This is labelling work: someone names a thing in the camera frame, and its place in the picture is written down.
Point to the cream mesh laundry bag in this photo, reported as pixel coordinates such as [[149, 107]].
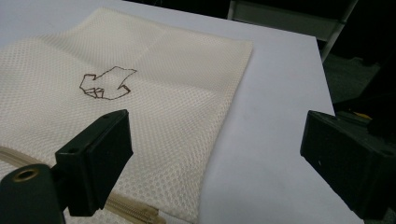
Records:
[[140, 109]]

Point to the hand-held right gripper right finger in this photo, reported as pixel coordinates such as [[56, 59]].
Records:
[[345, 161]]

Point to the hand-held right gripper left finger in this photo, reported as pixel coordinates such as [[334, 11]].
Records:
[[96, 161]]

